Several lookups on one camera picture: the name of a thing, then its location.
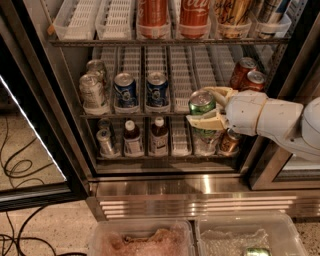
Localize slim silver can rear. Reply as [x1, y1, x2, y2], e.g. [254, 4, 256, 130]
[97, 118, 115, 137]

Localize red cola can rear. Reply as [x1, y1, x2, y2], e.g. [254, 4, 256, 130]
[229, 57, 257, 90]

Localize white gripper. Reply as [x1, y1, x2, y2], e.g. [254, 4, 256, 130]
[186, 86, 268, 136]

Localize white can front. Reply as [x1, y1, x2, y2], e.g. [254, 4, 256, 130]
[79, 74, 106, 109]

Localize clear water bottle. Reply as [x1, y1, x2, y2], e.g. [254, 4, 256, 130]
[194, 137, 218, 156]

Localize brown bottle right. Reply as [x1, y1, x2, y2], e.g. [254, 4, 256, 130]
[150, 117, 168, 156]

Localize white can rear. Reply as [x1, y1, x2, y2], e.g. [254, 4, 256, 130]
[86, 59, 108, 87]

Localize green soda can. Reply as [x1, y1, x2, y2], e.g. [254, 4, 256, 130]
[188, 90, 216, 140]

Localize green can in bin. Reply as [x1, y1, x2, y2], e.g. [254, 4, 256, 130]
[243, 247, 271, 256]

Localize red cola can front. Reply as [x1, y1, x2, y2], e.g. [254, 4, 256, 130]
[240, 70, 265, 91]

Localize red cola can top shelf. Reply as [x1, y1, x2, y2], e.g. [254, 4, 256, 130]
[179, 0, 210, 28]

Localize slim silver can front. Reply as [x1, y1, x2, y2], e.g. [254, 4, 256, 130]
[96, 129, 115, 155]

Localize clear bin with bubble wrap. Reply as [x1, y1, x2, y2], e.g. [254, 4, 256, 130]
[195, 212, 308, 256]

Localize slim silver can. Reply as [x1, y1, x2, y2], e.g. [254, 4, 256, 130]
[97, 118, 115, 137]
[96, 129, 115, 155]

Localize gold patterned can top shelf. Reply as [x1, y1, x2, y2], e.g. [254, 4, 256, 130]
[213, 0, 253, 26]

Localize brown bottle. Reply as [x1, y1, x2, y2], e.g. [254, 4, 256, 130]
[150, 117, 168, 156]
[124, 120, 144, 156]

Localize blue can right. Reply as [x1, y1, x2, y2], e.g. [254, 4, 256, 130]
[147, 72, 168, 107]

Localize silver striped can top shelf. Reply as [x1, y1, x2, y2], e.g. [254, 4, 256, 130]
[258, 0, 291, 24]

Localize stainless steel fridge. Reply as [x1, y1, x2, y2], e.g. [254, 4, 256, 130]
[0, 0, 320, 223]

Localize blue can left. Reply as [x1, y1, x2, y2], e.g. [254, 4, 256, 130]
[114, 72, 137, 108]

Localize open fridge glass door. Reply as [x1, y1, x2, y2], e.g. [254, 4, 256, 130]
[0, 38, 88, 212]

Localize black floor cables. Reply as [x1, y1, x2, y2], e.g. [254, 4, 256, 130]
[0, 114, 88, 256]

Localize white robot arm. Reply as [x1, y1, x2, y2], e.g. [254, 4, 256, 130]
[187, 87, 320, 162]

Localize blue can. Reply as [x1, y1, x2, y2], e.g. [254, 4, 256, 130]
[114, 72, 137, 108]
[147, 72, 168, 107]

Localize brown bottle left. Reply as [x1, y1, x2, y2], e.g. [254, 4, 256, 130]
[124, 120, 144, 156]

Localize white can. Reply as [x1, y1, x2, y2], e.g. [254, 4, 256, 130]
[86, 59, 108, 87]
[79, 74, 106, 109]

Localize clear bin with pink cloth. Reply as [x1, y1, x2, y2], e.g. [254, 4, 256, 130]
[88, 219, 195, 256]

